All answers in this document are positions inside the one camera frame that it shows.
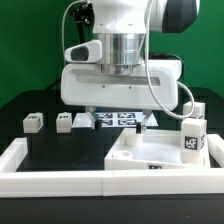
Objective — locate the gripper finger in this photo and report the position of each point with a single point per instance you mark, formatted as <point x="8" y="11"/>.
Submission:
<point x="95" y="122"/>
<point x="140" y="126"/>

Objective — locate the white marker sheet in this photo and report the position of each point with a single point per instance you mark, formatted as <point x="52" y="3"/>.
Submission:
<point x="109" y="119"/>

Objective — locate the white U-shaped fence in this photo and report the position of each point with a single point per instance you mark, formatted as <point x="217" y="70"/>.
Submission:
<point x="101" y="183"/>

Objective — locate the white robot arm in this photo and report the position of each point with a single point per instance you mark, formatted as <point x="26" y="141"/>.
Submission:
<point x="115" y="68"/>

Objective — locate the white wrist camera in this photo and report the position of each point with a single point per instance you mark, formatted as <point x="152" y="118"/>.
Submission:
<point x="88" y="52"/>

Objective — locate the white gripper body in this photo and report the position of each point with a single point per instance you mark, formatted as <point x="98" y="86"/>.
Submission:
<point x="85" y="85"/>

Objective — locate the white square tabletop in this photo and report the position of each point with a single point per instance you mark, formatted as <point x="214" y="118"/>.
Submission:
<point x="154" y="149"/>

